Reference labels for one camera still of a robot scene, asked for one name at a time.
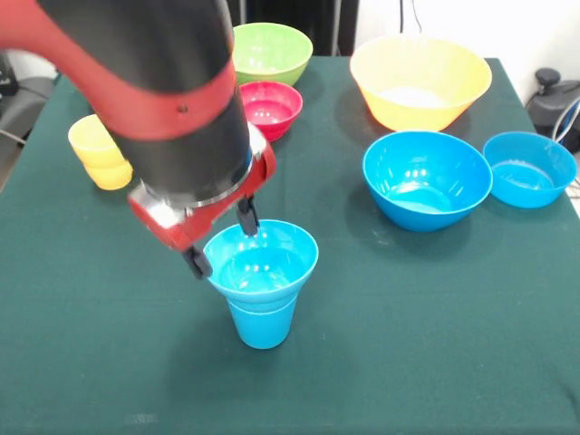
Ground large blue bowl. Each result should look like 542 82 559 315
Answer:
362 130 494 233

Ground small ribbed teal bowl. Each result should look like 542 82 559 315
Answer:
202 218 320 314

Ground shallow blue bowl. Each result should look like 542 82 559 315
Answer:
482 130 579 210

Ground green bowl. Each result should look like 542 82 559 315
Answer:
231 22 314 88

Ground pink red bowl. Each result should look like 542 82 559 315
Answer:
238 81 305 143

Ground yellow cup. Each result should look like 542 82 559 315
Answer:
67 113 134 191

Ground black equipment box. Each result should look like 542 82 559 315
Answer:
0 49 19 96

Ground dark green tablecloth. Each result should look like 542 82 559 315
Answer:
0 53 580 435

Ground blue grey cable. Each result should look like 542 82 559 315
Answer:
551 99 580 142

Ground large yellow bowl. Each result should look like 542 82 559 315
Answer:
349 34 494 132

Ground black wall cable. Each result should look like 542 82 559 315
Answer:
397 0 425 37

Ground blue cup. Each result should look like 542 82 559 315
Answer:
225 292 300 351

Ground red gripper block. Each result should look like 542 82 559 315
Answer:
127 122 278 280

